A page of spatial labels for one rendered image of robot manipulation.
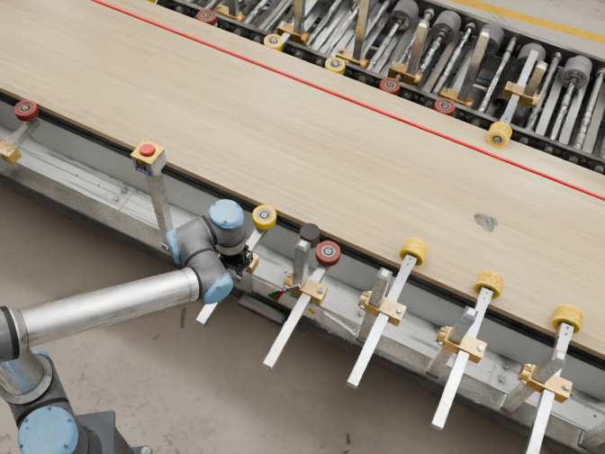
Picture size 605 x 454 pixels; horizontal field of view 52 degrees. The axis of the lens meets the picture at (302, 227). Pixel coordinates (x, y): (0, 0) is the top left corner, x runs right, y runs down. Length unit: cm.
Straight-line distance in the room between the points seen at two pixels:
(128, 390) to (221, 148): 115
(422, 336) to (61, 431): 119
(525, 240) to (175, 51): 152
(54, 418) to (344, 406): 130
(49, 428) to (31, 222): 163
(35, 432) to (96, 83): 131
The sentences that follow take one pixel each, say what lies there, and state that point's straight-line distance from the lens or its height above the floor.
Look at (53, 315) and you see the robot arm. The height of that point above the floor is 137.
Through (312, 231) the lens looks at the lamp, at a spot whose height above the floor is 110.
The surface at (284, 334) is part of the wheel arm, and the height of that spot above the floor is 86.
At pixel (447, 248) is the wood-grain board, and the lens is 209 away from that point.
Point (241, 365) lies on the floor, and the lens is 279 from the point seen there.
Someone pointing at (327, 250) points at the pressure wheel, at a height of 91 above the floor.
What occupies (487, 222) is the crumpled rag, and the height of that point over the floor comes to 92.
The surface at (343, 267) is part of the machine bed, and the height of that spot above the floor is 72.
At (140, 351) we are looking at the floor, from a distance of 287.
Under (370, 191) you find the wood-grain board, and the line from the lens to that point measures 216.
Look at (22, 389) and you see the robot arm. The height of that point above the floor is 93.
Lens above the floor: 261
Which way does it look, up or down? 57 degrees down
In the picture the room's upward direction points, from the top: 5 degrees clockwise
